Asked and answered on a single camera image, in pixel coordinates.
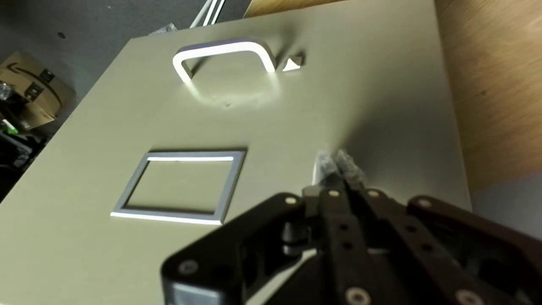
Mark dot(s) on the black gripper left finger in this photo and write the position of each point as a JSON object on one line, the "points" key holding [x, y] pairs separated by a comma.
{"points": [[294, 248]]}

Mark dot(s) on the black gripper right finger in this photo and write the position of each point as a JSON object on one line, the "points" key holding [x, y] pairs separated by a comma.
{"points": [[429, 248]]}

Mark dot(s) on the beige bottom cabinet drawer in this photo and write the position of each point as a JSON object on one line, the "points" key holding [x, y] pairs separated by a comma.
{"points": [[238, 130]]}

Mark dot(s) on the silver drawer thumb latch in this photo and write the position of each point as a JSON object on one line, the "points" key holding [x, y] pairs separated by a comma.
{"points": [[294, 62]]}

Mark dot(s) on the brown cardboard box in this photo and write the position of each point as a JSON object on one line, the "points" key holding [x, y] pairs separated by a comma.
{"points": [[31, 91]]}

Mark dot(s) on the silver empty label frame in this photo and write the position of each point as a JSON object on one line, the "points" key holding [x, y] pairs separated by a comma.
{"points": [[229, 180]]}

